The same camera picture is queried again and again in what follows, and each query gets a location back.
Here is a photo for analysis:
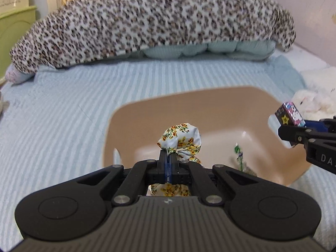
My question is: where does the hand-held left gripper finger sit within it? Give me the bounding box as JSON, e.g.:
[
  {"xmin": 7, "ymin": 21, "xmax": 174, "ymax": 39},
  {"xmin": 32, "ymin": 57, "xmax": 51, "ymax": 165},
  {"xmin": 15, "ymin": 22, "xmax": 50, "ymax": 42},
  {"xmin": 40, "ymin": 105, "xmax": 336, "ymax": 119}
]
[
  {"xmin": 77, "ymin": 150, "xmax": 169, "ymax": 207},
  {"xmin": 169, "ymin": 154, "xmax": 261, "ymax": 207}
]

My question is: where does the leopard print blanket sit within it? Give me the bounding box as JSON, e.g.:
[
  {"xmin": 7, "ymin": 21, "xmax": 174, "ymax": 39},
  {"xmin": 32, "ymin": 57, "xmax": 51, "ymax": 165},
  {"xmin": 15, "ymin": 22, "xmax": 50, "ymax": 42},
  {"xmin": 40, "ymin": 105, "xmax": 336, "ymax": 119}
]
[{"xmin": 9, "ymin": 0, "xmax": 297, "ymax": 85}]

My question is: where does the floral yellow fabric scrunchie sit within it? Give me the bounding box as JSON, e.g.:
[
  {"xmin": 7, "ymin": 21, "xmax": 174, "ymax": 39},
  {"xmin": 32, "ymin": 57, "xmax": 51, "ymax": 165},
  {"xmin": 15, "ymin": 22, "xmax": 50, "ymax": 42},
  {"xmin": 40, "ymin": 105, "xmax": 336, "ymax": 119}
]
[{"xmin": 150, "ymin": 122, "xmax": 203, "ymax": 198}]

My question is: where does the light green quilted duvet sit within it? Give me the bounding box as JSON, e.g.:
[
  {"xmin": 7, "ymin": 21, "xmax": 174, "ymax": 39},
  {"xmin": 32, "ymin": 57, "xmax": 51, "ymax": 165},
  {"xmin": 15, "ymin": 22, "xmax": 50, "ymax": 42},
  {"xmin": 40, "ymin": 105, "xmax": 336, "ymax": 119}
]
[{"xmin": 113, "ymin": 40, "xmax": 277, "ymax": 63}]

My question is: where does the green white candy wrapper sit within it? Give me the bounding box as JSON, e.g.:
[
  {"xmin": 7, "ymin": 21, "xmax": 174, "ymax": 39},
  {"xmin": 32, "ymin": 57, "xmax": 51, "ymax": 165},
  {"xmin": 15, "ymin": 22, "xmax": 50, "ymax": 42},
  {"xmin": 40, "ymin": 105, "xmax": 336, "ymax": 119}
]
[{"xmin": 233, "ymin": 143, "xmax": 257, "ymax": 177}]

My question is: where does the pale pink pillow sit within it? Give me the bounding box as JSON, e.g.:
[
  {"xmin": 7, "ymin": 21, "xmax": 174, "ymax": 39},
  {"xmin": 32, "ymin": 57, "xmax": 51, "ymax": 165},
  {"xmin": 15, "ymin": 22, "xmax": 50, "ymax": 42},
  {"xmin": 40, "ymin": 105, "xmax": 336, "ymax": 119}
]
[{"xmin": 5, "ymin": 62, "xmax": 36, "ymax": 85}]

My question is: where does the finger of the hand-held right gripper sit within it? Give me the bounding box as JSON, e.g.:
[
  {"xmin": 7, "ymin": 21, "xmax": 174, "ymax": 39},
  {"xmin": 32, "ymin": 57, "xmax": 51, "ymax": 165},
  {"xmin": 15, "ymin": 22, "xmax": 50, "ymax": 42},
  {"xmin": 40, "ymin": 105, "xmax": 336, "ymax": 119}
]
[
  {"xmin": 304, "ymin": 118, "xmax": 336, "ymax": 135},
  {"xmin": 278, "ymin": 124, "xmax": 321, "ymax": 148}
]

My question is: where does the white fluffy plush toy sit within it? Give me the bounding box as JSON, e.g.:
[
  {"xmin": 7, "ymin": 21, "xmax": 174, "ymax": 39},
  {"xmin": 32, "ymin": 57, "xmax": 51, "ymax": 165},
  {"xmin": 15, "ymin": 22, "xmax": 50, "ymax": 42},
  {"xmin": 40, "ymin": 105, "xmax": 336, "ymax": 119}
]
[{"xmin": 292, "ymin": 67, "xmax": 336, "ymax": 122}]

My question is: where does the green wooden cabinet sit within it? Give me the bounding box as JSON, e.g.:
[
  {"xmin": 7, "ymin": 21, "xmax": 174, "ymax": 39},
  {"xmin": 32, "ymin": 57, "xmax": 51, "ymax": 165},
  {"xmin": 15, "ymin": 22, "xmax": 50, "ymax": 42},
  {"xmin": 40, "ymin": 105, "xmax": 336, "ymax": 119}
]
[{"xmin": 0, "ymin": 5, "xmax": 38, "ymax": 83}]

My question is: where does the pale pink padded panel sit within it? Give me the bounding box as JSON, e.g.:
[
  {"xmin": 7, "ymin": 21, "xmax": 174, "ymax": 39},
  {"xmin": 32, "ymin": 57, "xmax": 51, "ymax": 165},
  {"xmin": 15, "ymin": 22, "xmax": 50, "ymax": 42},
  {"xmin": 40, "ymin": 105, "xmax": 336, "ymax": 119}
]
[{"xmin": 270, "ymin": 0, "xmax": 336, "ymax": 65}]

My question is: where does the small colourful patterned box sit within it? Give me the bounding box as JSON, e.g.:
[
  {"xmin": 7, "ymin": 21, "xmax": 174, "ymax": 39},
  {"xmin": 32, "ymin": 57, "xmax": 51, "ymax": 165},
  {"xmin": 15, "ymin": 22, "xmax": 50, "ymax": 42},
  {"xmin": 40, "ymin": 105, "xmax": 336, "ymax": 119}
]
[{"xmin": 268, "ymin": 101, "xmax": 307, "ymax": 149}]

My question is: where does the beige plastic basin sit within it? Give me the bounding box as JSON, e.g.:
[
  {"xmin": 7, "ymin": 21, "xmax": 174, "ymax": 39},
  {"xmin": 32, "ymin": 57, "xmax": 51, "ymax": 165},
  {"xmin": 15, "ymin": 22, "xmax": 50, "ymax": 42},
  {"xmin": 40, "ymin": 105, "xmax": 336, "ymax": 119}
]
[{"xmin": 103, "ymin": 85, "xmax": 313, "ymax": 189}]

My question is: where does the light blue striped bedspread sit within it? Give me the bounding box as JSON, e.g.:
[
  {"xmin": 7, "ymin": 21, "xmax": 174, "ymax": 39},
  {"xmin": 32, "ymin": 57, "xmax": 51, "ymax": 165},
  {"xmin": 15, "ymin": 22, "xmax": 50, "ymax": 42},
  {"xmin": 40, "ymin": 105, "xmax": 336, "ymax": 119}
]
[{"xmin": 0, "ymin": 55, "xmax": 336, "ymax": 242}]

